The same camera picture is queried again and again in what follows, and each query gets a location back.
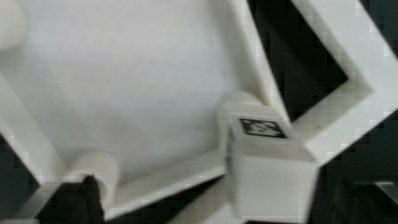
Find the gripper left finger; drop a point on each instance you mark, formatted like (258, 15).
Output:
(66, 204)

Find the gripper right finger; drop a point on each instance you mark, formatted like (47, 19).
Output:
(363, 205)

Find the white right fence bar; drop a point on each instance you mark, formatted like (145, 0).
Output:
(363, 101)

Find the white fence bar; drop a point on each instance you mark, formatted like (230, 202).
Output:
(209, 208)
(363, 101)

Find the white front fence bar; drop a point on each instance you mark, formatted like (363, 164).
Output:
(209, 208)

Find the white square tabletop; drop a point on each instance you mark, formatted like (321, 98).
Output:
(118, 67)

